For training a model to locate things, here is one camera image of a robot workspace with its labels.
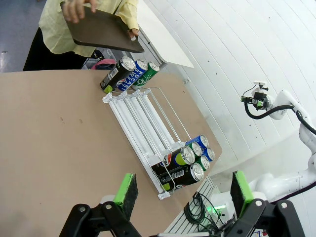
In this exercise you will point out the pink bag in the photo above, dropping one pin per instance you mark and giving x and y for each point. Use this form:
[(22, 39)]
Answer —
[(103, 64)]

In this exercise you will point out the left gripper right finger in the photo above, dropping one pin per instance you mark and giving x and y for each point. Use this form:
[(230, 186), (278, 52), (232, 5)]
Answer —
[(240, 192)]

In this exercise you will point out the person's right hand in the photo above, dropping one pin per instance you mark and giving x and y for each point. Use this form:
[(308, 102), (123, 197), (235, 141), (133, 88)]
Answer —
[(74, 12)]

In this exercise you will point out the slotted aluminium mounting plate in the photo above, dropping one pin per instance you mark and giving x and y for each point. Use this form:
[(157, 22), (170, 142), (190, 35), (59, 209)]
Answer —
[(180, 222)]

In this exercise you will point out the green Chilsung cider can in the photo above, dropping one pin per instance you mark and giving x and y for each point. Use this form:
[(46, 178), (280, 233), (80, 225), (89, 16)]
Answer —
[(196, 148), (146, 76), (205, 163)]

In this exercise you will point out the white can dispenser rack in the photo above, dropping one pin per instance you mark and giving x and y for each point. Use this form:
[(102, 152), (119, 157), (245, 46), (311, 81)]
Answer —
[(138, 123)]

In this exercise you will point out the person's left hand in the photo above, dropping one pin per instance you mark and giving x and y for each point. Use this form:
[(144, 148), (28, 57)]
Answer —
[(133, 33)]

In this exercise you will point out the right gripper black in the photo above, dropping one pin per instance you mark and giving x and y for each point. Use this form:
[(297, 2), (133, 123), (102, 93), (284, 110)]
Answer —
[(261, 97)]

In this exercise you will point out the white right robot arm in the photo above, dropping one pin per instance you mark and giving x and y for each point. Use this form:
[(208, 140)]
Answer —
[(282, 98)]

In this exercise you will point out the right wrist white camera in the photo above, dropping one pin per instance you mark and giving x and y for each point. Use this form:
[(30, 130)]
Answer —
[(260, 85)]

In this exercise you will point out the person's left forearm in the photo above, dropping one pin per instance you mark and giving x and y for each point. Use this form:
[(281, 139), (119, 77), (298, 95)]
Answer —
[(129, 14)]

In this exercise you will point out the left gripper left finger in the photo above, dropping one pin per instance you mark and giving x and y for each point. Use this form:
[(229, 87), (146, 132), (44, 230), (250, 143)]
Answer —
[(123, 195)]

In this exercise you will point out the white table with grey frame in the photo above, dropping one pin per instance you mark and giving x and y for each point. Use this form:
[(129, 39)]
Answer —
[(163, 34)]

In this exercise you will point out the person in yellow shirt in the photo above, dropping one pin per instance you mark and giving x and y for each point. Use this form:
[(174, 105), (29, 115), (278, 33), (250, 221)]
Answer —
[(54, 32)]

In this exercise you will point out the dark brown serving tray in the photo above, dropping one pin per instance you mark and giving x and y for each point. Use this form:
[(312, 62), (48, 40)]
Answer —
[(101, 29)]

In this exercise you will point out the black Pepsi can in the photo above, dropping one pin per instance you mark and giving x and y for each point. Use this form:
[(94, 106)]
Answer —
[(116, 74), (177, 158), (182, 176)]

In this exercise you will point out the white box with green light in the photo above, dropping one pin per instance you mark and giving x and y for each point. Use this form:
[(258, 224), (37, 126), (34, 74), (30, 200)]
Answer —
[(222, 206)]

